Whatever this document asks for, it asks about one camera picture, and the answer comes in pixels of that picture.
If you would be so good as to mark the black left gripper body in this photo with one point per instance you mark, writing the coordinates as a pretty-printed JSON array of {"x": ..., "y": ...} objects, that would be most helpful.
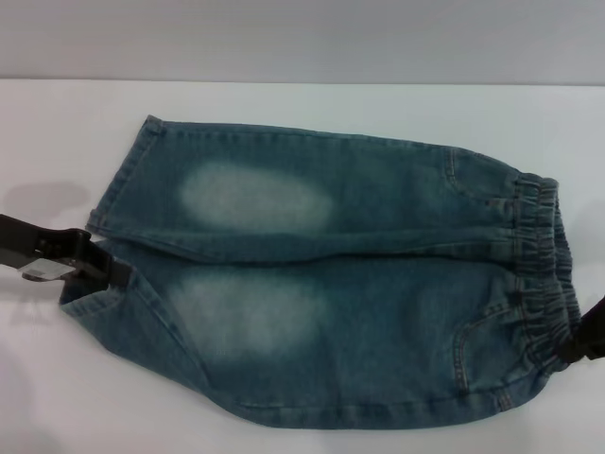
[{"x": 21, "y": 243}]

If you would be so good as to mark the blue washed denim shorts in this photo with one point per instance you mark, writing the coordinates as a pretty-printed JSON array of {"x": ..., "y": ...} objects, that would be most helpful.
[{"x": 340, "y": 331}]

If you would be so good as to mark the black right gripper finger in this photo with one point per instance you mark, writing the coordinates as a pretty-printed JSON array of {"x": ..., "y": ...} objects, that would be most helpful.
[{"x": 591, "y": 336}]

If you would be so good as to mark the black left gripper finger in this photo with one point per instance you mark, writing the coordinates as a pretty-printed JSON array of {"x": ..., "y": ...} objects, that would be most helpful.
[{"x": 94, "y": 262}]

